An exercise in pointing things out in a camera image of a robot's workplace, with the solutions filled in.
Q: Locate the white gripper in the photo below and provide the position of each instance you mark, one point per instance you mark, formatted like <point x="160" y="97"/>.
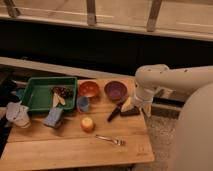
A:
<point x="141" y="98"/>

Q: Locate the white crumpled cloth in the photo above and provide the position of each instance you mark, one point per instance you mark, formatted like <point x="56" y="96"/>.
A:
<point x="17" y="114"/>

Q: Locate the blue sponge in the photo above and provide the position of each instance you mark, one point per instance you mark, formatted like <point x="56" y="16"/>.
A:
<point x="53" y="118"/>

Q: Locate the silver metal fork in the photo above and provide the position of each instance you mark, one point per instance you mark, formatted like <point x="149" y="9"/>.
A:
<point x="113" y="140"/>

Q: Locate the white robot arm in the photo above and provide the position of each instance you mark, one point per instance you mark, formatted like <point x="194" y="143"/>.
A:
<point x="192" y="145"/>

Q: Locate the purple bowl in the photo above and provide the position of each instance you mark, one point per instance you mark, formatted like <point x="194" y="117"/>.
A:
<point x="115" y="90"/>

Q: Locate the wooden table board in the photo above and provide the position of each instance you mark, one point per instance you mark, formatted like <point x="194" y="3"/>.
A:
<point x="39" y="147"/>

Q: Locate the blue plastic cup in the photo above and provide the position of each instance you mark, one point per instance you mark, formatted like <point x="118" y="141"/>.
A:
<point x="83" y="104"/>

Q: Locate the orange yellow apple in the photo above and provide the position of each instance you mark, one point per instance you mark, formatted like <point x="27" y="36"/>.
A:
<point x="87" y="124"/>

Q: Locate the black wedge block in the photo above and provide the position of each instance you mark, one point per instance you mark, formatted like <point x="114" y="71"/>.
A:
<point x="132" y="112"/>

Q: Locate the green plastic tray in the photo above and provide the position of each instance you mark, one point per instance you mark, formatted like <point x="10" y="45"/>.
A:
<point x="38" y="96"/>

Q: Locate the red bowl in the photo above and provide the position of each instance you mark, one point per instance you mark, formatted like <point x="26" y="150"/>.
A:
<point x="88" y="89"/>

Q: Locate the pale banana slices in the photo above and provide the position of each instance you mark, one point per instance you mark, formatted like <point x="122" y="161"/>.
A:
<point x="58" y="100"/>

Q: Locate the dark purple grapes bunch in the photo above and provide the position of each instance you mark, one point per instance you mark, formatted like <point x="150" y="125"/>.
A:
<point x="62" y="91"/>

